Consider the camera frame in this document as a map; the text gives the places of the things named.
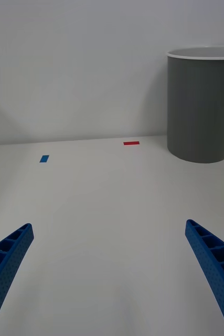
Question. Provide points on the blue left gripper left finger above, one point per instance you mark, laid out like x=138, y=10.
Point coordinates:
x=4, y=265

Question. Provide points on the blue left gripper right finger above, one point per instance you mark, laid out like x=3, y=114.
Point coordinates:
x=216, y=265

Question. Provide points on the grey plastic waste bin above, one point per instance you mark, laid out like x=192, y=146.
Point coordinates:
x=201, y=110

